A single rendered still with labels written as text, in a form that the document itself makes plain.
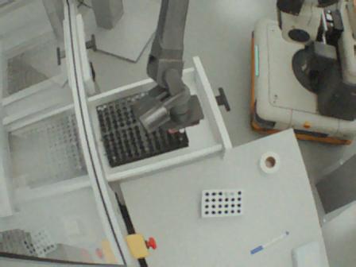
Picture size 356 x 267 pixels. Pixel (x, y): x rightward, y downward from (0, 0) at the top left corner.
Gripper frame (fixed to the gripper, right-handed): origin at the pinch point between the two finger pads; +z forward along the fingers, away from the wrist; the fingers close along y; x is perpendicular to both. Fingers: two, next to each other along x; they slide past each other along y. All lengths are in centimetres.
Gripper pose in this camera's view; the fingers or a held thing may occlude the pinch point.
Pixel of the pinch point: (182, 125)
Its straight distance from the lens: 110.2
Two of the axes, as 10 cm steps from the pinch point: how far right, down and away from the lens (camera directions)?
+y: -9.6, 2.9, -0.4
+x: 2.9, 9.0, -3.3
